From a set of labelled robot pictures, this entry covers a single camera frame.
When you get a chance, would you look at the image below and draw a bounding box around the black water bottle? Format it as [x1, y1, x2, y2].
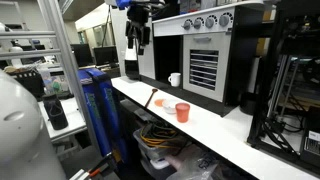
[42, 93, 70, 131]

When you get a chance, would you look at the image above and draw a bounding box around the black computer monitor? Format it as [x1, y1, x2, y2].
[92, 45, 119, 67]
[70, 43, 95, 68]

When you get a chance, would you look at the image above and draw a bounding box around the black round bin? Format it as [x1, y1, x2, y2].
[239, 91, 258, 116]

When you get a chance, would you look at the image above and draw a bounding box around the black metal rack frame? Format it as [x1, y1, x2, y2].
[247, 0, 320, 176]

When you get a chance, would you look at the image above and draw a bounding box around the black box white label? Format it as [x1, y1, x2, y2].
[299, 106, 320, 168]

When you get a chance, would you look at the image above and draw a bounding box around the white mug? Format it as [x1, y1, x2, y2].
[167, 72, 182, 88]

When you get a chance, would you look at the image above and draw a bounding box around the grey stove knob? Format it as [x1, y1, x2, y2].
[218, 12, 234, 28]
[193, 16, 205, 30]
[204, 15, 216, 29]
[182, 18, 194, 31]

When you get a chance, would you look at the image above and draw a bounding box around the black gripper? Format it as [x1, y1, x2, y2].
[125, 3, 152, 56]

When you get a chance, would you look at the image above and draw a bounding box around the white side table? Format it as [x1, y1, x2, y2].
[37, 96, 88, 143]

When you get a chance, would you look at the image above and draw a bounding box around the white bowl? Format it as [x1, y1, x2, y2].
[161, 98, 181, 115]

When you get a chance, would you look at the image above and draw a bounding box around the black crate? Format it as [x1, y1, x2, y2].
[9, 68, 45, 99]

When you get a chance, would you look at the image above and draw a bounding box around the aluminium extrusion frame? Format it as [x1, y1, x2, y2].
[0, 0, 103, 158]

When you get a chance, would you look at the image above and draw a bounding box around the clear plastic bag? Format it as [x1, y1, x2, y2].
[165, 146, 223, 180]

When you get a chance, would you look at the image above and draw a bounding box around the clear container with green item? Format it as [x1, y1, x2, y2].
[39, 68, 70, 96]

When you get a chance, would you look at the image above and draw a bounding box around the wooden spoon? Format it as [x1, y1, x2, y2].
[144, 87, 159, 109]

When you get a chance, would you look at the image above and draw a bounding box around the translucent orange plastic cup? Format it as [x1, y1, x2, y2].
[175, 102, 191, 124]

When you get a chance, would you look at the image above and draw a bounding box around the white lidded storage bin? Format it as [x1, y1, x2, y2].
[139, 156, 178, 180]

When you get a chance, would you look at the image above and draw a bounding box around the orange plastic plate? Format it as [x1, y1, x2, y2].
[153, 98, 167, 108]

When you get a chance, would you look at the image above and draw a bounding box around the yellow and black cable bundle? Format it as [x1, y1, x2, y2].
[139, 121, 179, 149]

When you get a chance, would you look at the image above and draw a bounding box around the clear plastic storage bin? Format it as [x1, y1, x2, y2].
[132, 128, 189, 161]

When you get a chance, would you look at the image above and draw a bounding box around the orange handled bar clamp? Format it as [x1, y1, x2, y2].
[69, 153, 118, 180]

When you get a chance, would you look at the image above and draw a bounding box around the white toy kitchen stove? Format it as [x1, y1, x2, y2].
[151, 0, 268, 118]

